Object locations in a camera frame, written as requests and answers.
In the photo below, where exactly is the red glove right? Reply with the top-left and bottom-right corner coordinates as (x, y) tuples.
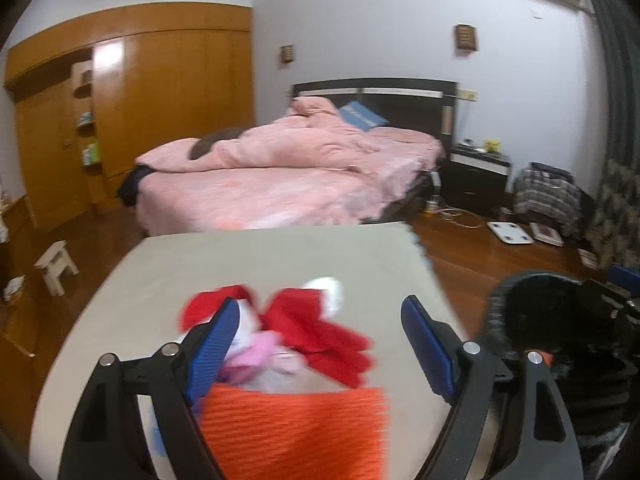
(259, 288), (373, 388)

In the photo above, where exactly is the blue pillow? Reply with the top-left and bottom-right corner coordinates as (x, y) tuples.
(338, 101), (388, 131)

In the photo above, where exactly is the yellow plush toy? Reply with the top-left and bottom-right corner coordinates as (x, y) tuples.
(484, 139), (500, 154)

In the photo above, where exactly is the black clothing on bed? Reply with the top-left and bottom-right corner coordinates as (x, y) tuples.
(117, 165), (154, 207)

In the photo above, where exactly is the patterned dark curtain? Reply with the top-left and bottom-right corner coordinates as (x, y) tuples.
(587, 0), (639, 270)

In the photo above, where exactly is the brown wall lamp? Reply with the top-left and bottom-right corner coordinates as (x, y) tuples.
(280, 44), (295, 65)
(454, 24), (477, 53)

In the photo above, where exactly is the left brown wall lamp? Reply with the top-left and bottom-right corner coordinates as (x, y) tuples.
(280, 44), (295, 65)

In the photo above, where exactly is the right brown wall lamp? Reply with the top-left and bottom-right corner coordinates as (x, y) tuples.
(454, 24), (477, 53)

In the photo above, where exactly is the book on floor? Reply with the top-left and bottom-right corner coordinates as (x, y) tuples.
(529, 222), (564, 247)

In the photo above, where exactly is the white charging cable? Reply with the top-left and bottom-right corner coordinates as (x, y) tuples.
(424, 169), (486, 230)

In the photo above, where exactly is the wooden side desk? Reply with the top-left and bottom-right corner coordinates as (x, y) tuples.
(1, 195), (39, 358)

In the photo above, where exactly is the red glove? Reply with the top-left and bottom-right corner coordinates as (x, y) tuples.
(178, 285), (254, 332)
(259, 288), (373, 388)

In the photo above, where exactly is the pink bed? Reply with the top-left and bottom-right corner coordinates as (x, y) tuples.
(136, 127), (444, 235)

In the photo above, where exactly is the red glove left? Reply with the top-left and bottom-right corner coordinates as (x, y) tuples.
(178, 285), (254, 332)

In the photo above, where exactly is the dark wooden headboard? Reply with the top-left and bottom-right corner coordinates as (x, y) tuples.
(291, 77), (458, 157)

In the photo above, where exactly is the white sock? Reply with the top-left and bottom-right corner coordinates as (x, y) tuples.
(302, 276), (344, 320)

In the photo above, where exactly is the pink duvet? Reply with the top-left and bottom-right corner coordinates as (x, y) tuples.
(136, 96), (381, 174)

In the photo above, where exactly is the small white stool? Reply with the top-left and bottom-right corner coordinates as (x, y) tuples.
(34, 240), (79, 297)

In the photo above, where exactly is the chair with plaid cloth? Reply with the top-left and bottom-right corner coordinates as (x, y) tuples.
(512, 162), (594, 237)

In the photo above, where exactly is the dark bedside table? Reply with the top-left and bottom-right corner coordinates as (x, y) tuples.
(439, 144), (512, 219)

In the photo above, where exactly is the wooden wardrobe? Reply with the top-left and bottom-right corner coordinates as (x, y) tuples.
(3, 2), (255, 231)

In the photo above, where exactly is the orange foam net sleeve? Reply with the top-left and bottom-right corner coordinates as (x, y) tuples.
(198, 385), (387, 479)

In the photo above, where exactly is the white bathroom scale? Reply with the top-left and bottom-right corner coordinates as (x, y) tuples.
(487, 221), (534, 245)

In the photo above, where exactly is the pink grey sock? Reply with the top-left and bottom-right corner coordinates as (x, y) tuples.
(217, 330), (306, 393)

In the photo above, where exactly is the black trash bin with bag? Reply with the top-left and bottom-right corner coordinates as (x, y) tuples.
(478, 266), (639, 479)

